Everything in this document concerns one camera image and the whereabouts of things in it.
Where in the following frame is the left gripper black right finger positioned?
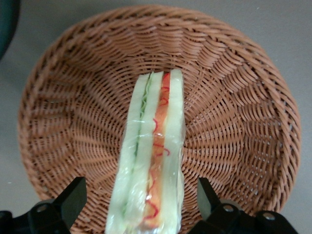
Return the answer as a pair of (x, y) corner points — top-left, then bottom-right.
(195, 177), (297, 234)

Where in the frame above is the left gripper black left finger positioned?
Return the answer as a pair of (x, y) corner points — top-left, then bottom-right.
(0, 176), (88, 234)

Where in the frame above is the triangle sandwich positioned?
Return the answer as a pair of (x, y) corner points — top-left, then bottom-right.
(104, 69), (186, 234)

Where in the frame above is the brown round wicker basket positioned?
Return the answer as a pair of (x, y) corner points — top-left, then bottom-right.
(17, 5), (302, 234)

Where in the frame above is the black control box machine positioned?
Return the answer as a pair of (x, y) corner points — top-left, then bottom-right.
(0, 0), (21, 61)

